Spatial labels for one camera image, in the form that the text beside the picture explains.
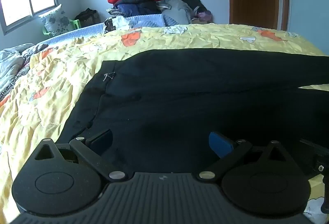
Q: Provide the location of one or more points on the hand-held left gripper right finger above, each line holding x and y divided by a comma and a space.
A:
221, 145

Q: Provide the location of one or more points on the dark bag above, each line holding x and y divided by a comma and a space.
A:
87, 17

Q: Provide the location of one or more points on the black pants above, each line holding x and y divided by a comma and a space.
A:
180, 98

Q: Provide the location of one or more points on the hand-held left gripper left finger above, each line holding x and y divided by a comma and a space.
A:
101, 140

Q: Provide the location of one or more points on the yellow floral bedsheet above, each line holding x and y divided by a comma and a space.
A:
51, 85

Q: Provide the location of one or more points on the purple bag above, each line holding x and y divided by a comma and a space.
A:
204, 17

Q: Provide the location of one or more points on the floral pillow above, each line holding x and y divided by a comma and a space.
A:
55, 20

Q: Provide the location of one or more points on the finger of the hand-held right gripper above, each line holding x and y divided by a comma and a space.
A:
314, 153

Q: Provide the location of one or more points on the grey garment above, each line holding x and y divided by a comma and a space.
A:
176, 12

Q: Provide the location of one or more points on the navy puffer jacket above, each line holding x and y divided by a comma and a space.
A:
133, 7

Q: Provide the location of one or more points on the green plastic chair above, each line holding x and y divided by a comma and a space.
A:
76, 23

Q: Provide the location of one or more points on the grey striped quilt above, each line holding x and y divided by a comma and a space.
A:
12, 62

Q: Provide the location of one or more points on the black garment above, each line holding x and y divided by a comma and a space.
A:
192, 2

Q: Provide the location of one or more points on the light blue blanket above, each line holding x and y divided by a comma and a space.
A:
144, 21

